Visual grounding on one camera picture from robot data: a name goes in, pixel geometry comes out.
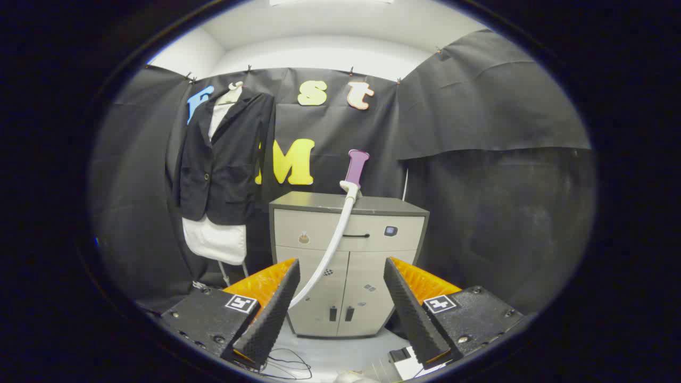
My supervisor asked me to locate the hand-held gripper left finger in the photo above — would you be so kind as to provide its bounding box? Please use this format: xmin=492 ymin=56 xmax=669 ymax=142
xmin=160 ymin=258 xmax=302 ymax=370

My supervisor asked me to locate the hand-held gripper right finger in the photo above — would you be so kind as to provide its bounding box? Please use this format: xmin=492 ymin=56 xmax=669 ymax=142
xmin=384 ymin=257 xmax=525 ymax=370

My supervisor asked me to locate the black suit jacket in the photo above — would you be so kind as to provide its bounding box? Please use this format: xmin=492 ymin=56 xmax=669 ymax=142
xmin=173 ymin=88 xmax=276 ymax=226

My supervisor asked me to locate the white black box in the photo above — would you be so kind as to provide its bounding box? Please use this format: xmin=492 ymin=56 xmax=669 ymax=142
xmin=389 ymin=347 xmax=445 ymax=380

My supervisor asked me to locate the grey cabinet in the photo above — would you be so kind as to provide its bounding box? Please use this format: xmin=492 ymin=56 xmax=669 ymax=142
xmin=269 ymin=191 xmax=430 ymax=339

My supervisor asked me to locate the white rounded object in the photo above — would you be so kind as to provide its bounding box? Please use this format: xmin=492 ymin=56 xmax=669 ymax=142
xmin=334 ymin=370 xmax=379 ymax=383

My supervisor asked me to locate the black backdrop cloth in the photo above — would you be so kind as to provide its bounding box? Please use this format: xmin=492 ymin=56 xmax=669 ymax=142
xmin=89 ymin=29 xmax=596 ymax=315

